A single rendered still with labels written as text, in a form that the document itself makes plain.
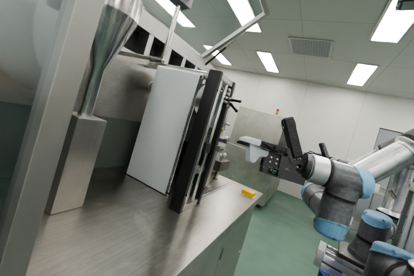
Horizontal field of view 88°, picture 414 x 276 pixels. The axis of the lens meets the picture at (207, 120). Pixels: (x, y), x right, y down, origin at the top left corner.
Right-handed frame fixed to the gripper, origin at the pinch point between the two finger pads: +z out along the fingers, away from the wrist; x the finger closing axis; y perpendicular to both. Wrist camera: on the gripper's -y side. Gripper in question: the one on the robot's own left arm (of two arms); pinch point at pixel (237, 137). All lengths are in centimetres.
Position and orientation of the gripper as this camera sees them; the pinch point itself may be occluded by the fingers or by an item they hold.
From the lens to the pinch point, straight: 61.6
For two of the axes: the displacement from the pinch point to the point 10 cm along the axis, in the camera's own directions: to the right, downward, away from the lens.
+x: 1.1, 1.6, 9.8
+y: -3.0, 9.5, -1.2
